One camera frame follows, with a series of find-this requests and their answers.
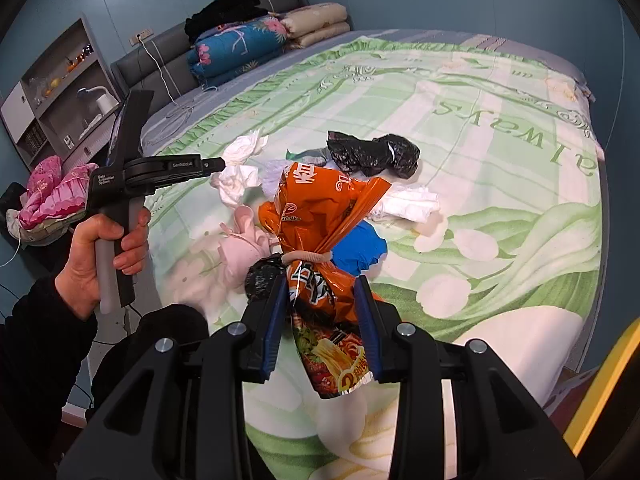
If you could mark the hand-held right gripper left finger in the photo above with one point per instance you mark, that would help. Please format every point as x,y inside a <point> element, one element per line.
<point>272,332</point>

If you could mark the grey shelf unit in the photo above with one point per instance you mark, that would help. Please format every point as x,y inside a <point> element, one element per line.
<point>30,110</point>

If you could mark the crumpled white tissue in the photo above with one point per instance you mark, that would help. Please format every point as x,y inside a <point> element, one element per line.
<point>245,147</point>
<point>237,185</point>

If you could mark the small black plastic bag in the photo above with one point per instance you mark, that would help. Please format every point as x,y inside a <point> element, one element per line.
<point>262,275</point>

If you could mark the black clothing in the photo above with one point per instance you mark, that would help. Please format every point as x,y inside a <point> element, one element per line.
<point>225,7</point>

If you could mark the white desk lamp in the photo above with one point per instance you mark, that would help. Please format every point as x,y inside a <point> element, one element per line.
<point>102,100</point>

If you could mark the person's left hand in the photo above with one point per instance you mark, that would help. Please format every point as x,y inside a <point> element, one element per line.
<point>80,265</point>

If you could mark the green printed blanket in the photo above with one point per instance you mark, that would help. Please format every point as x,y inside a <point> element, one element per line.
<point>500,160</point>

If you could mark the grey padded headboard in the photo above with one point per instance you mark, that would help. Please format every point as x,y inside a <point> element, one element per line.
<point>165,57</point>

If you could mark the person's left forearm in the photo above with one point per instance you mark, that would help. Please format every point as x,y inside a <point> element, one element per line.
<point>40,350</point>

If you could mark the large black plastic bag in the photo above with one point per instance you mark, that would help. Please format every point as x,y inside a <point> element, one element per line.
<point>360,152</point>

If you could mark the pink rubber band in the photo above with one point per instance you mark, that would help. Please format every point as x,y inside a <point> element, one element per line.
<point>307,257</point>

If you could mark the white plastic bag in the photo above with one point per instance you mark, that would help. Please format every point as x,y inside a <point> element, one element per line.
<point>407,205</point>

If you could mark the orange noodle packet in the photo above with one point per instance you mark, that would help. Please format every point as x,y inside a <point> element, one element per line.
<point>310,200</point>

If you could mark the grey snack wrapper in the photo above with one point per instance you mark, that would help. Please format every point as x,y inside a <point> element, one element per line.
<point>310,156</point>

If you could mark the wall socket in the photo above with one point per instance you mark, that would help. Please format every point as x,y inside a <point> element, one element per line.
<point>140,36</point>

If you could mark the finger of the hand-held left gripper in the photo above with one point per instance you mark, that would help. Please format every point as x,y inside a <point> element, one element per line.
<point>215,165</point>

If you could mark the pink quilted cloth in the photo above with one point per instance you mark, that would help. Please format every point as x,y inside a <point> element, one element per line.
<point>55,192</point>

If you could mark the beige pillow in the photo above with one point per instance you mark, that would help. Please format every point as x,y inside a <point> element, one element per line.
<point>315,15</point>
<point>322,35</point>

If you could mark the blue floral quilt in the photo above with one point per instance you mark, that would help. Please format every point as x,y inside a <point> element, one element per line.
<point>235,50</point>

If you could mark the yellow object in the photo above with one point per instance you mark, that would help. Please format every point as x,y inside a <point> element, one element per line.
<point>600,390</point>

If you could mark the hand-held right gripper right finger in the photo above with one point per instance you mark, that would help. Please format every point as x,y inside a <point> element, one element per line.
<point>372,340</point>

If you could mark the blue plastic scrap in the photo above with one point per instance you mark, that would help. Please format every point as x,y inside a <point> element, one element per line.
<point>362,247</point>

